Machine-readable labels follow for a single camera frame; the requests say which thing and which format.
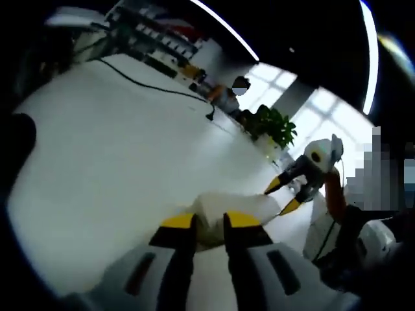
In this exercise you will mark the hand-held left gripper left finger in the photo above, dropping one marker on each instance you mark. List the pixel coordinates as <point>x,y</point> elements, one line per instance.
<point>146,275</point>

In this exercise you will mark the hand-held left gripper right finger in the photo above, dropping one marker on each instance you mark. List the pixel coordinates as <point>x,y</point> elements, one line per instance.
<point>275,275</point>

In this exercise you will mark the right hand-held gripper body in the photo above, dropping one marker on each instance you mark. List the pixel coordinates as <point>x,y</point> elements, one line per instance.
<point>324,155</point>

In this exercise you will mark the beige cutlery case lid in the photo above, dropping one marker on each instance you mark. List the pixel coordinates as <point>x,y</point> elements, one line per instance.
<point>240,204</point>

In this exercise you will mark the potted green plant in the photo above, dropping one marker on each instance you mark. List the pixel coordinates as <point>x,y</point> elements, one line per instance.
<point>275,124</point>

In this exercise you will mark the white worn device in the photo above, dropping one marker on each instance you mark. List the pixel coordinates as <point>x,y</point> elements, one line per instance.
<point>376,239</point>

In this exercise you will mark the curved ceiling light strip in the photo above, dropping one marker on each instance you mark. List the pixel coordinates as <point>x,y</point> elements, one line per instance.
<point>371,48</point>

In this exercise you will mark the straight ceiling light strip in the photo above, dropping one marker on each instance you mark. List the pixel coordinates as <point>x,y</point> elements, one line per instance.
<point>227,30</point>

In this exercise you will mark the row of white storage boxes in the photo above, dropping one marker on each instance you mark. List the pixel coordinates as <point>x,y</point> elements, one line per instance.
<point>165,40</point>

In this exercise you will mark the white storage shelf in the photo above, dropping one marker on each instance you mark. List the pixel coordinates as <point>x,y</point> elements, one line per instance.
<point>155,48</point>

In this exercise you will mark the dark rounded object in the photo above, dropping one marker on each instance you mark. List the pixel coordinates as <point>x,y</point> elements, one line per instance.
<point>16,142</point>

